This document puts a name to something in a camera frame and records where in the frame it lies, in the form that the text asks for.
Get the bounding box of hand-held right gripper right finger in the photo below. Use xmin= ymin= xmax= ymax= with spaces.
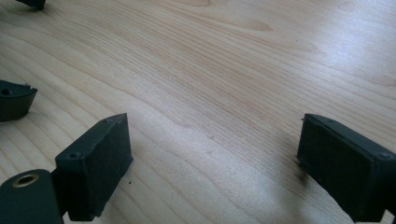
xmin=296 ymin=113 xmax=396 ymax=223

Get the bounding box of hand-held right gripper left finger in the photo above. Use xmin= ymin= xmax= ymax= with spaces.
xmin=55 ymin=112 xmax=134 ymax=222

